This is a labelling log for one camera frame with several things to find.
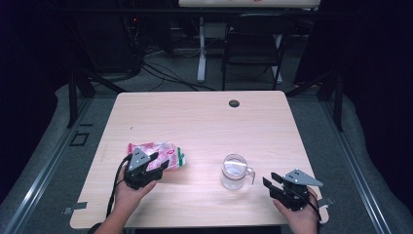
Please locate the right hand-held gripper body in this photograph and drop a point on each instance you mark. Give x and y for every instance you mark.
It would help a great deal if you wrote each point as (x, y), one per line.
(292, 195)

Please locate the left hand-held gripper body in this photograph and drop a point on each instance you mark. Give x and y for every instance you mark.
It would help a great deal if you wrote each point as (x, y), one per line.
(138, 175)

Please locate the pink and white plastic bag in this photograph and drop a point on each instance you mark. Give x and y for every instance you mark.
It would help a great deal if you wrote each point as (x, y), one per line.
(165, 152)

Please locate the person's left hand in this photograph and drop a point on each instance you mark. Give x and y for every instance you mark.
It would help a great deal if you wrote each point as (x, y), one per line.
(130, 198)

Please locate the person's right hand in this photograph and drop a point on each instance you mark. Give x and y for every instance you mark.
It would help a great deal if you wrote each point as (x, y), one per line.
(302, 221)

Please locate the grey tape piece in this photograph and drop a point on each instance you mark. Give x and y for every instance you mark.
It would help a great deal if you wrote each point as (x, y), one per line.
(78, 206)
(325, 202)

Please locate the black tape strip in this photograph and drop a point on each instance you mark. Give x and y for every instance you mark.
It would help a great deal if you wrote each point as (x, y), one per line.
(86, 124)

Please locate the black tape square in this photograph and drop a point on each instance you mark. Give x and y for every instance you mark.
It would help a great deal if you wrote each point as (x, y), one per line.
(72, 139)

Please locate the dark round table grommet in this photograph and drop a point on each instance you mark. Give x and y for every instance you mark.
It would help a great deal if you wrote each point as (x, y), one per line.
(234, 103)

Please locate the black metal stand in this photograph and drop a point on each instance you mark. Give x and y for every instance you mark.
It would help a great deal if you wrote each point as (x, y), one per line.
(72, 97)
(339, 104)

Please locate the white table leg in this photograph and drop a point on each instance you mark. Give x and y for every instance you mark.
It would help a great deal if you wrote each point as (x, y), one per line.
(202, 58)
(278, 71)

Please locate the black equipment box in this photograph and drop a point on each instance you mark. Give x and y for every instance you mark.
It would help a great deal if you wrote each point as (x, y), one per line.
(107, 45)

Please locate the black folding chair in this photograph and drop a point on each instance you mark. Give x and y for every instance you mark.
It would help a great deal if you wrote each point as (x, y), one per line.
(256, 24)

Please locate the aluminium floor rail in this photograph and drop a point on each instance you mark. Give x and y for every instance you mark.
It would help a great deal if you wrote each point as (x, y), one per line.
(357, 169)
(45, 169)

